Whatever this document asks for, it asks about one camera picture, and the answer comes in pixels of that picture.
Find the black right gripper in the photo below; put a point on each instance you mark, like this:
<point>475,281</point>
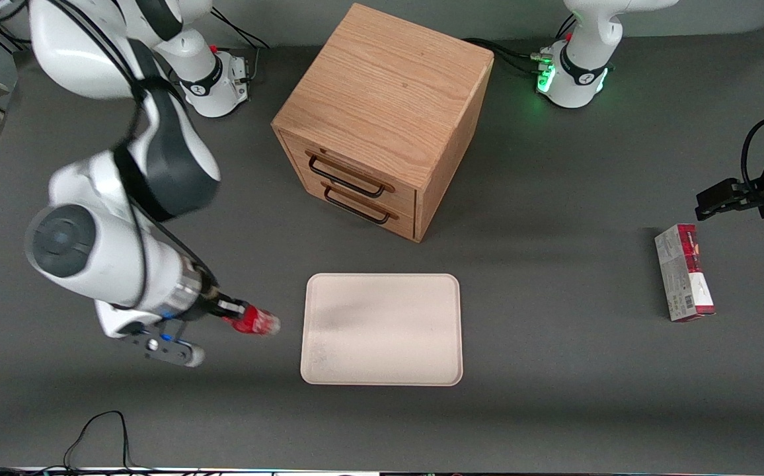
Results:
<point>209,306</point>

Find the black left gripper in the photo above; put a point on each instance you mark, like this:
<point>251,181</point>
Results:
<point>763,197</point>

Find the red coke bottle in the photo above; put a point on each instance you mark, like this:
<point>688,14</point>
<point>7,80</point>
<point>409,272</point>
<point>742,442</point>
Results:
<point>260,322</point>

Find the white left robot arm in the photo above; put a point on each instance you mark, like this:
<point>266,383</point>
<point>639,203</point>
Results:
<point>583,66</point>

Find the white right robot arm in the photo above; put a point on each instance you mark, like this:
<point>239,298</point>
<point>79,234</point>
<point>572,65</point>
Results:
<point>111,258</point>

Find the beige rectangular tray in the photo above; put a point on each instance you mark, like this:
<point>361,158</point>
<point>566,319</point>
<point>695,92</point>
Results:
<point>382,330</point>

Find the red white carton box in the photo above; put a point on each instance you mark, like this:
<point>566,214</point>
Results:
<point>683,274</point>

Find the wooden drawer front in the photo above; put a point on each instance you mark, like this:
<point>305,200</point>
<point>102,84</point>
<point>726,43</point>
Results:
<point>403,218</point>
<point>395,186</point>

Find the wooden drawer cabinet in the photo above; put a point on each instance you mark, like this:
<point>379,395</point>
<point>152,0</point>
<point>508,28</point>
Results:
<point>388,99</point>

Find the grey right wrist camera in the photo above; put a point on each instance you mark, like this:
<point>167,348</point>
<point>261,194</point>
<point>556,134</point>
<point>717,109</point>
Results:
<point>169,347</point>

